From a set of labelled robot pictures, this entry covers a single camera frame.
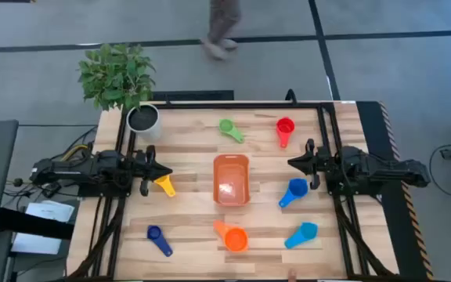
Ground green leafy plant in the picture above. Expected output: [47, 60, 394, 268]
[77, 42, 157, 111]

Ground black bar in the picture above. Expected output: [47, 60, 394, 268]
[0, 207, 74, 240]

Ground green measuring cup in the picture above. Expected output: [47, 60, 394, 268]
[218, 118, 245, 144]

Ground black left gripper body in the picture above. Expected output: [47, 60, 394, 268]
[131, 144, 160, 197]

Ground yellow measuring cup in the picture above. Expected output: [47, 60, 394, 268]
[153, 174, 177, 198]

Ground person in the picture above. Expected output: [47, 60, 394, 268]
[200, 0, 243, 62]

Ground small dark blue measuring cup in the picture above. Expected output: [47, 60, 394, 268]
[146, 224, 174, 258]

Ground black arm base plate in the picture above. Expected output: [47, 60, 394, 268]
[325, 182, 383, 197]
[77, 183, 132, 198]

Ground white paper sheet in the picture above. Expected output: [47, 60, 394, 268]
[25, 200, 76, 223]
[10, 233, 63, 255]

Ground light blue measuring cup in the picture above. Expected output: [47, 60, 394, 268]
[283, 222, 319, 250]

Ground orange plastic basket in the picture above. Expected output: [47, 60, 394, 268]
[212, 154, 251, 207]

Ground black power adapter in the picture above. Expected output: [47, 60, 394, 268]
[41, 183, 62, 199]

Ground red measuring cup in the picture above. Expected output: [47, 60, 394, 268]
[275, 116, 296, 149]

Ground yellow cable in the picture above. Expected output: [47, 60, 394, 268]
[61, 143, 89, 161]

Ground orange measuring cup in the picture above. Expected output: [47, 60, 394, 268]
[212, 219, 249, 253]

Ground black mat with hazard stripes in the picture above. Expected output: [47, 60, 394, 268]
[356, 100, 435, 281]

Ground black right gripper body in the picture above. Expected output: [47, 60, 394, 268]
[305, 138, 328, 191]

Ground black aluminium table frame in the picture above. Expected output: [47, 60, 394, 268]
[67, 100, 401, 281]

